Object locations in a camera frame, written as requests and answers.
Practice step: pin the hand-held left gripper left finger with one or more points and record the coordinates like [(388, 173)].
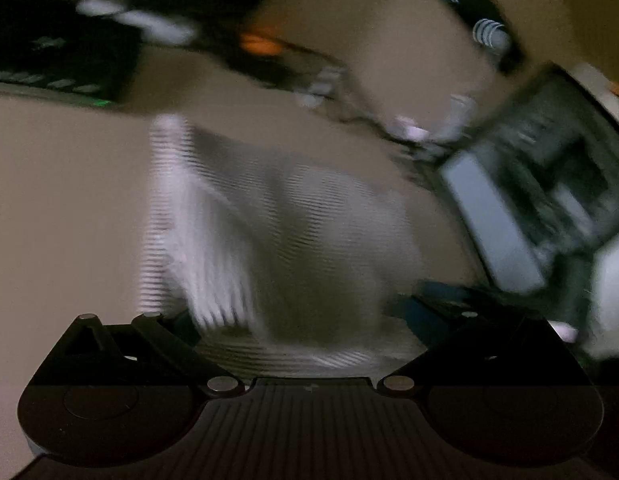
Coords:
[(164, 340)]

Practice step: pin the orange toy figure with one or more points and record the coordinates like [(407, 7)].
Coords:
[(259, 42)]

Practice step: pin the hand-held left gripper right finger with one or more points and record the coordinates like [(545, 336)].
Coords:
[(424, 317)]

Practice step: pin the glass-sided computer case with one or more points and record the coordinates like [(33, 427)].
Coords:
[(534, 180)]

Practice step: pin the white power strip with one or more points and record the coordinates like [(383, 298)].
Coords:
[(139, 22)]

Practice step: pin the black keyboard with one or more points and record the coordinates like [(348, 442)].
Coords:
[(54, 55)]

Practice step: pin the striped beige garment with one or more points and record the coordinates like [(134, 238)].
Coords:
[(279, 240)]

